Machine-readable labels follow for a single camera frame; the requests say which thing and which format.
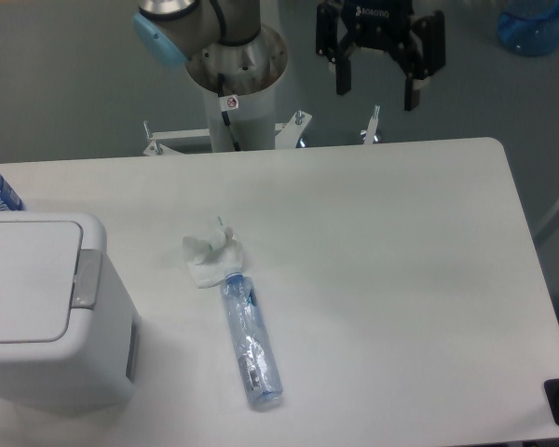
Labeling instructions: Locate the white trash can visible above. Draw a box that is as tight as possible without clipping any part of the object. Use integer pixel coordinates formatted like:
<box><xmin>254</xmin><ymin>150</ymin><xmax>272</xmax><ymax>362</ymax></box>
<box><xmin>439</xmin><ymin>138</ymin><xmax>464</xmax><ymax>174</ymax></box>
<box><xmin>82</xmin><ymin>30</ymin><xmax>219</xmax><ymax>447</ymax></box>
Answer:
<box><xmin>0</xmin><ymin>211</ymin><xmax>141</xmax><ymax>407</ymax></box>

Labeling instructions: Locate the crumpled white tissue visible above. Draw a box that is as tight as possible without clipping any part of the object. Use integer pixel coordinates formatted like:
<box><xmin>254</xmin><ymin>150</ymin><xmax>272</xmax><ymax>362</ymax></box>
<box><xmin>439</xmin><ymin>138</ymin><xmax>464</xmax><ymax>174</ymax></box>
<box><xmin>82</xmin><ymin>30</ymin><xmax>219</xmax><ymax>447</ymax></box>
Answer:
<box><xmin>183</xmin><ymin>216</ymin><xmax>244</xmax><ymax>289</ymax></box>

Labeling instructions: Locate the grey lid push button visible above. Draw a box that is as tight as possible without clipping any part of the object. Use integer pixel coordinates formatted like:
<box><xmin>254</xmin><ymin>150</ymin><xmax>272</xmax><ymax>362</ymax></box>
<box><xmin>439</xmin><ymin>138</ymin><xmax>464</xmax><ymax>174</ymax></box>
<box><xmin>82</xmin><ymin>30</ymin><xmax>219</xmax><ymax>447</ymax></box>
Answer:
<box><xmin>71</xmin><ymin>250</ymin><xmax>102</xmax><ymax>309</ymax></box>

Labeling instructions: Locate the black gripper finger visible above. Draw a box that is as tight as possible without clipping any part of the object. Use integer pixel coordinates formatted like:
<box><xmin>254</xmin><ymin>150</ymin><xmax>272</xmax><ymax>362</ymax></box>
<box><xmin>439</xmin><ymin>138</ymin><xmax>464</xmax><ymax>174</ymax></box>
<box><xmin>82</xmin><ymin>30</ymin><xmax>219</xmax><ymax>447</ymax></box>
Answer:
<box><xmin>388</xmin><ymin>10</ymin><xmax>446</xmax><ymax>112</ymax></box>
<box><xmin>315</xmin><ymin>1</ymin><xmax>355</xmax><ymax>96</ymax></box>

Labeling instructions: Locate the blue water jug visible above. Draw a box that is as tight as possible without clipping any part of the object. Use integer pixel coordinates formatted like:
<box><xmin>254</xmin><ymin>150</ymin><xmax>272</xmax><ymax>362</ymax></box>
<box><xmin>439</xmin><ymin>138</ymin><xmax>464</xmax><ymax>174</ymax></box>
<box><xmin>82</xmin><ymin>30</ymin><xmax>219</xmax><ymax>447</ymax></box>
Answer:
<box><xmin>496</xmin><ymin>1</ymin><xmax>559</xmax><ymax>57</ymax></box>

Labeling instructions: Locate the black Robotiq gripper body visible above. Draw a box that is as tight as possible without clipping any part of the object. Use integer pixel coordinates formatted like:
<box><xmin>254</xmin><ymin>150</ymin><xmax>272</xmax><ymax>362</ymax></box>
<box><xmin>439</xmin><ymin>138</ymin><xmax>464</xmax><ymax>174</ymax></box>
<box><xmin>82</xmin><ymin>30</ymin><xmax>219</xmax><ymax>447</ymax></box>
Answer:
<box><xmin>334</xmin><ymin>1</ymin><xmax>416</xmax><ymax>59</ymax></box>

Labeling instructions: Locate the white trash can lid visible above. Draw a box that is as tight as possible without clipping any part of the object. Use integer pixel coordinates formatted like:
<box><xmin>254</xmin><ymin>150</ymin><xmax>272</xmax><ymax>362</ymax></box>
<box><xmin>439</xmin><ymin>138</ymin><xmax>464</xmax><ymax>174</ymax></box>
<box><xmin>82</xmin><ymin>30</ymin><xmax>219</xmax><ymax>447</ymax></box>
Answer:
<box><xmin>0</xmin><ymin>222</ymin><xmax>82</xmax><ymax>344</ymax></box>

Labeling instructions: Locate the crushed clear plastic bottle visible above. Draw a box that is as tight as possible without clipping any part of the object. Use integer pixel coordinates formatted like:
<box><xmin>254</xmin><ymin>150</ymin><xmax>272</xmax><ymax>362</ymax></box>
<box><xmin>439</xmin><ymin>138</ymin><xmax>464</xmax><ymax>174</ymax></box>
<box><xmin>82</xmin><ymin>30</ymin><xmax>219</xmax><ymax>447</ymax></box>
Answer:
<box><xmin>220</xmin><ymin>272</ymin><xmax>283</xmax><ymax>409</ymax></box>

